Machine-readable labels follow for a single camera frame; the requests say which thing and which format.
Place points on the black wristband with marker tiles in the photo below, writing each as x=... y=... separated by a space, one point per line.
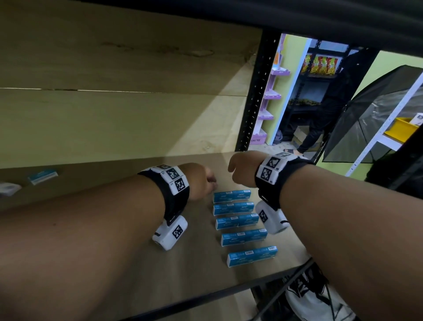
x=173 y=195
x=277 y=180

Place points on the black photo umbrella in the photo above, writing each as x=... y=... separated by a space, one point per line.
x=366 y=122

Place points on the row of yellow snack bags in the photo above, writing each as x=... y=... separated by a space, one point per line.
x=320 y=64

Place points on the person's left fingers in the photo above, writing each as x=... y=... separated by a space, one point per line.
x=211 y=183

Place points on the white small packet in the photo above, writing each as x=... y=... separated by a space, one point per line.
x=9 y=189

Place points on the blue toothpaste box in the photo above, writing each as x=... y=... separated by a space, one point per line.
x=237 y=221
x=231 y=195
x=251 y=256
x=42 y=176
x=244 y=237
x=233 y=208

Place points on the black upper shelf beam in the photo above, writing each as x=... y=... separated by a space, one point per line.
x=297 y=16

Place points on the person's left forearm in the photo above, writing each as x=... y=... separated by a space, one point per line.
x=82 y=251

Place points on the black perforated shelf post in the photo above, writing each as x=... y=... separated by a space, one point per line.
x=259 y=89

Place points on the purple display stand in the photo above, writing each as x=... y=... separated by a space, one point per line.
x=266 y=96

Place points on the black background shelf rack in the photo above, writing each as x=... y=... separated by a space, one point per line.
x=305 y=92

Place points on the yellow plastic bin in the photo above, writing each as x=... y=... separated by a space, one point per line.
x=400 y=129

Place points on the person's right fingers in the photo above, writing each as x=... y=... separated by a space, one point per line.
x=232 y=166

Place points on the black and white shoe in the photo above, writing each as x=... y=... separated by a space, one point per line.
x=314 y=297

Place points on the cardboard box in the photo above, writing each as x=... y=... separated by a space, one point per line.
x=302 y=135

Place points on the white metal shelf rack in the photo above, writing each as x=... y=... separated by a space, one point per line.
x=388 y=129

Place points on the white label card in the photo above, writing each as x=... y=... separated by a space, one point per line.
x=417 y=119

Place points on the person's right forearm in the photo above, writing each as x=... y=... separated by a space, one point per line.
x=357 y=238

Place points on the person's right hand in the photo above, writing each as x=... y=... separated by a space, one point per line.
x=246 y=168

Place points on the person's left hand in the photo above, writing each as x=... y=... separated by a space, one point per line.
x=196 y=180

